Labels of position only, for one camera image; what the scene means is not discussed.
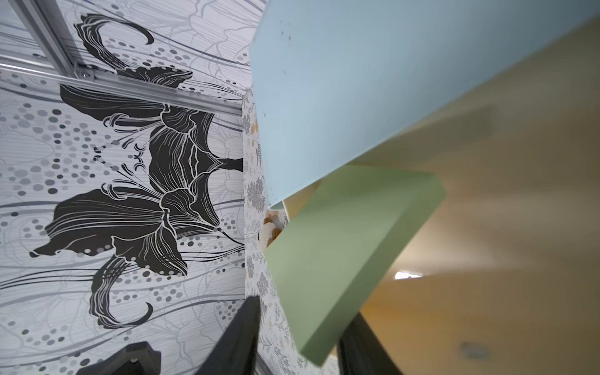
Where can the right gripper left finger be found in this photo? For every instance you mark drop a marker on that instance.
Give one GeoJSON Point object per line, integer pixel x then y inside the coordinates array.
{"type": "Point", "coordinates": [236, 351]}

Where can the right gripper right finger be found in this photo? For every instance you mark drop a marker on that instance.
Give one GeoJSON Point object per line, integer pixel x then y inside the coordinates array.
{"type": "Point", "coordinates": [360, 352]}

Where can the green sticky notes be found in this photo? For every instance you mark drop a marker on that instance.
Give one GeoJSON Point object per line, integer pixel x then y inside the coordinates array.
{"type": "Point", "coordinates": [338, 248]}

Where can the brown white plush dog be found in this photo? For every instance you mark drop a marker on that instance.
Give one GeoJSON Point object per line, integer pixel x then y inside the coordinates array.
{"type": "Point", "coordinates": [273, 224]}

